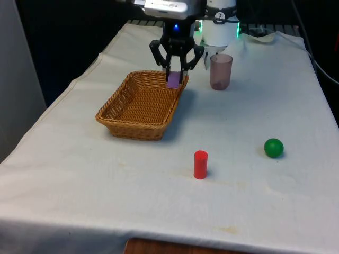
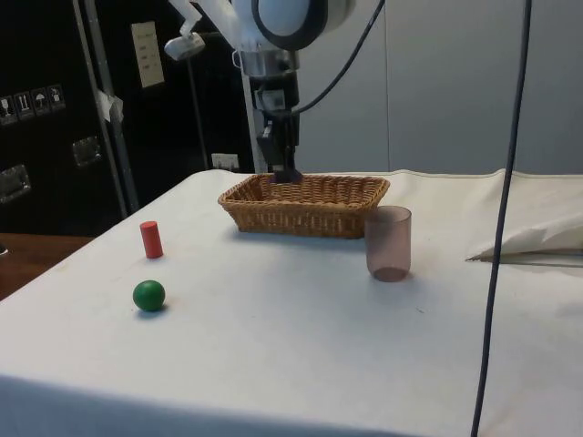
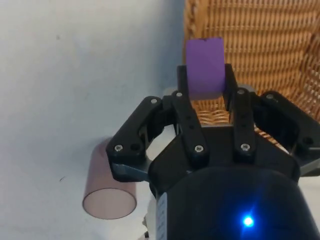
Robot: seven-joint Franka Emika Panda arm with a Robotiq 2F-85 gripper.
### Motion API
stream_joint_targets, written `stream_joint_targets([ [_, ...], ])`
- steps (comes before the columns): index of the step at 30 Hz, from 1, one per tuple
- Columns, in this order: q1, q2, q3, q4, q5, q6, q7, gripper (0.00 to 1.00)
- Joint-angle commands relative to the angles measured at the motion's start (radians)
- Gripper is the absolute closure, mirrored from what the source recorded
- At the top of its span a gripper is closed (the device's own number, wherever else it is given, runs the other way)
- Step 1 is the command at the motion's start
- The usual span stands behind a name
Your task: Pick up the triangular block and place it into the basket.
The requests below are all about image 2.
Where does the green ball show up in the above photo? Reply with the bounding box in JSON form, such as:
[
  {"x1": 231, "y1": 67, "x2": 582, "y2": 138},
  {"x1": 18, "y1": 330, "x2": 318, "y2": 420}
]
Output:
[{"x1": 132, "y1": 279, "x2": 167, "y2": 313}]

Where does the purple triangular block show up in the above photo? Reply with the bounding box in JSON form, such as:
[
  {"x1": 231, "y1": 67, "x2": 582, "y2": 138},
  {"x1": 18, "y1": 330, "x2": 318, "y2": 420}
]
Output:
[{"x1": 271, "y1": 167, "x2": 303, "y2": 185}]

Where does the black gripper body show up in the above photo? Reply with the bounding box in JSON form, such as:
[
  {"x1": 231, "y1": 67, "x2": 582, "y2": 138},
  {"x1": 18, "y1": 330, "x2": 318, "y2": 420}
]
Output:
[{"x1": 248, "y1": 72, "x2": 302, "y2": 114}]

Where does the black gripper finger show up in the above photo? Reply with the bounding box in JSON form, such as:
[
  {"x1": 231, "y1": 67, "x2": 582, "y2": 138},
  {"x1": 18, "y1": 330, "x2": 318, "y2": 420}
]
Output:
[
  {"x1": 256, "y1": 117, "x2": 287, "y2": 173},
  {"x1": 284, "y1": 111, "x2": 302, "y2": 178}
]

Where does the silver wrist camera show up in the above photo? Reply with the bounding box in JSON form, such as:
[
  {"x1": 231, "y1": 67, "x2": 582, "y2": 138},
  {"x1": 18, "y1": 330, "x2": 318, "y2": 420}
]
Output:
[{"x1": 163, "y1": 32, "x2": 207, "y2": 60}]

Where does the white wall socket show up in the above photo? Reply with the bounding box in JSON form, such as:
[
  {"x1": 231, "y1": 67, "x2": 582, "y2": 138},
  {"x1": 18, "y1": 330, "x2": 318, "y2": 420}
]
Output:
[{"x1": 210, "y1": 153, "x2": 240, "y2": 172}]

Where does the black cable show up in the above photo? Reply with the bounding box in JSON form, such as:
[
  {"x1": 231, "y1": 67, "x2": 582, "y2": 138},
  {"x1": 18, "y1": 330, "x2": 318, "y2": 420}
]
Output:
[
  {"x1": 469, "y1": 0, "x2": 534, "y2": 437},
  {"x1": 291, "y1": 0, "x2": 386, "y2": 115}
]

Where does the red cylinder block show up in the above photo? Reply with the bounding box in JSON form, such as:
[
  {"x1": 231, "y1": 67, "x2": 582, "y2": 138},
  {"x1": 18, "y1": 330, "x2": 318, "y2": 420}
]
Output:
[{"x1": 138, "y1": 220, "x2": 166, "y2": 260}]

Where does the black cabinet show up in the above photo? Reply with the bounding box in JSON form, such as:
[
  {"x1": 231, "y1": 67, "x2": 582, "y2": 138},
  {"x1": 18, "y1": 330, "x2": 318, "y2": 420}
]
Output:
[{"x1": 0, "y1": 0, "x2": 257, "y2": 238}]

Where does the see-through pink cup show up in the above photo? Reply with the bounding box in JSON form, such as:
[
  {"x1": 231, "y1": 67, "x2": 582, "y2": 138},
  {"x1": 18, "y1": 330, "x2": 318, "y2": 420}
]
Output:
[{"x1": 363, "y1": 205, "x2": 414, "y2": 284}]

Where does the brown wicker basket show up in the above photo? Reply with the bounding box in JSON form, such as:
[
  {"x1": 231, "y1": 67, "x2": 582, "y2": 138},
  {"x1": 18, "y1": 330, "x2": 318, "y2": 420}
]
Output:
[{"x1": 217, "y1": 173, "x2": 392, "y2": 240}]

